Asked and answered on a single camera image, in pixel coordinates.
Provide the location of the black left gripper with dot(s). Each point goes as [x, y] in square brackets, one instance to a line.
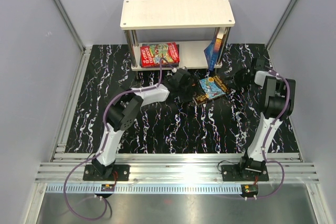
[193, 91]

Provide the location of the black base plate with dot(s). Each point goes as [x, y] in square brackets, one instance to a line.
[119, 172]
[231, 173]

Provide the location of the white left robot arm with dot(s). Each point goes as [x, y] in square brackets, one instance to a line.
[125, 106]

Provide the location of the dark blue 1984 book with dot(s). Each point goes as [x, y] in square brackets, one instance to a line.
[178, 56]

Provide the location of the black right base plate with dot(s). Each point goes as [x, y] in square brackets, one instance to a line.
[231, 173]

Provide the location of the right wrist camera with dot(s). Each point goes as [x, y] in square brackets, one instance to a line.
[258, 64]

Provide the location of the white slotted cable duct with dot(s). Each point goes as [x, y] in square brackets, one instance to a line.
[226, 189]

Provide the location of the aluminium front rail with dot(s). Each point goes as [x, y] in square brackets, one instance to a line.
[177, 168]

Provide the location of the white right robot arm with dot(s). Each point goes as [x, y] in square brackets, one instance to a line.
[276, 105]

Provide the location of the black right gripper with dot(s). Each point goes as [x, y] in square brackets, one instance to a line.
[235, 82]

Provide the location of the blue orange sunset book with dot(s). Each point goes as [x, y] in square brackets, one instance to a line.
[214, 49]

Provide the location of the black treehouse book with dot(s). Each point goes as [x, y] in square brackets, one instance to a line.
[209, 89]

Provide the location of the red treehouse book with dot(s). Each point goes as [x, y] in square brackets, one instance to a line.
[160, 54]

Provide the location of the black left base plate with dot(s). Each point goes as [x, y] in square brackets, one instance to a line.
[119, 172]

